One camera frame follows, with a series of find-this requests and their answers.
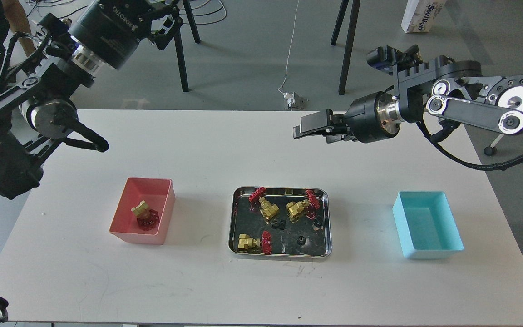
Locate pink plastic box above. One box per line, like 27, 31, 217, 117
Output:
109, 177, 176, 246

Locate black cables on floor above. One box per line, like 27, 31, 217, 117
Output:
16, 0, 228, 25

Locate small black gear centre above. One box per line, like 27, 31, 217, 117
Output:
271, 220, 286, 231

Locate black stand leg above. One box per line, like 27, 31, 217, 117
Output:
173, 0, 202, 93
330, 0, 361, 95

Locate small black gear right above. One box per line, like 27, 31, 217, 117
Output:
313, 217, 324, 229

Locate brass valve red handle bottom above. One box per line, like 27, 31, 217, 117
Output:
237, 231, 272, 255

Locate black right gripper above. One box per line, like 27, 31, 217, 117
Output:
293, 91, 401, 144

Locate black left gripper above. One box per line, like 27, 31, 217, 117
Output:
69, 0, 183, 69

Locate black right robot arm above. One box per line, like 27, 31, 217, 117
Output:
293, 45, 523, 171

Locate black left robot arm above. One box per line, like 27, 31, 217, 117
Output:
0, 0, 187, 199

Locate brass valve red handle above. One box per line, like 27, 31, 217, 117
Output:
237, 231, 272, 255
130, 200, 160, 231
248, 187, 280, 223
286, 189, 321, 223

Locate white cardboard box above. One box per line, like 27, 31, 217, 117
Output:
400, 0, 447, 33

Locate light blue plastic box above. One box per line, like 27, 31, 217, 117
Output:
392, 191, 464, 259

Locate white cable on floor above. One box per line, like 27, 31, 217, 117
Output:
278, 0, 301, 98

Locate floor power socket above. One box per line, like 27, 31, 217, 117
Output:
283, 92, 306, 111

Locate black stand leg left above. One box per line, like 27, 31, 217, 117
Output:
173, 0, 202, 93

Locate black stand leg right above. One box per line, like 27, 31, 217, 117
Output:
330, 0, 361, 95

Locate shiny metal tray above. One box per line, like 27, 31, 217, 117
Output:
228, 187, 332, 258

